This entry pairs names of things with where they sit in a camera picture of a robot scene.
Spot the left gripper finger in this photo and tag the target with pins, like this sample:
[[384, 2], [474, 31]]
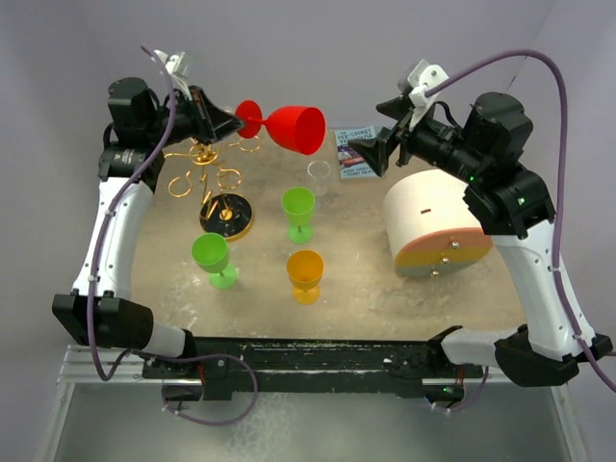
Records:
[[216, 116], [215, 132]]

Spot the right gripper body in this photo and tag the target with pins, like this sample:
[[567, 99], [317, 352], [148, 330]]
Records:
[[432, 141]]

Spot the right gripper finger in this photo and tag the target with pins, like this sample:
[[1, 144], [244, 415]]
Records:
[[396, 108], [376, 151]]

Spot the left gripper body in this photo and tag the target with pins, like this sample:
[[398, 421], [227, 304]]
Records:
[[189, 119]]

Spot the red wine glass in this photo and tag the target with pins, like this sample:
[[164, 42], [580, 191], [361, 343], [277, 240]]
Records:
[[300, 129]]

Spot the white round drawer box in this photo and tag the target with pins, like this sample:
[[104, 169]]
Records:
[[429, 227]]

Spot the gold wine glass rack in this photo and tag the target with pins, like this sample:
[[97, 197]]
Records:
[[223, 210]]

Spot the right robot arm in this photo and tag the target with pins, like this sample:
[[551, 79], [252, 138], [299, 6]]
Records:
[[514, 208]]

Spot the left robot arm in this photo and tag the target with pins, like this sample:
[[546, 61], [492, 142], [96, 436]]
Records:
[[99, 310]]

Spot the clear wine glass back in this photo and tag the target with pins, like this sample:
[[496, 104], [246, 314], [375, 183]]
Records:
[[318, 176]]

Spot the green wine glass centre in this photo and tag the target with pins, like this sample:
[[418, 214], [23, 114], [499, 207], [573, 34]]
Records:
[[298, 204]]

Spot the green wine glass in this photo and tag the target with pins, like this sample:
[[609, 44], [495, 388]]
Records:
[[210, 252], [298, 204]]

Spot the green wine glass front left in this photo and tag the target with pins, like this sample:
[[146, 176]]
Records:
[[210, 252]]

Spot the orange wine glass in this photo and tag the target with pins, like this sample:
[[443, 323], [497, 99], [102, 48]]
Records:
[[305, 269]]

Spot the blue treehouse book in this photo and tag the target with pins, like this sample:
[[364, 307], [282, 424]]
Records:
[[351, 164]]

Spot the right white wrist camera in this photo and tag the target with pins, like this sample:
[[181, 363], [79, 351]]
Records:
[[418, 81]]

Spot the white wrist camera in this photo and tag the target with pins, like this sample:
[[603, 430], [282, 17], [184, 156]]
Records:
[[177, 67], [418, 81]]

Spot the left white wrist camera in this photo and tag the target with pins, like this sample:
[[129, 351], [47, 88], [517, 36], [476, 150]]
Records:
[[177, 67]]

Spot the black base frame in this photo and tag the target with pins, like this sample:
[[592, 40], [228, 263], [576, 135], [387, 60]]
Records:
[[406, 369]]

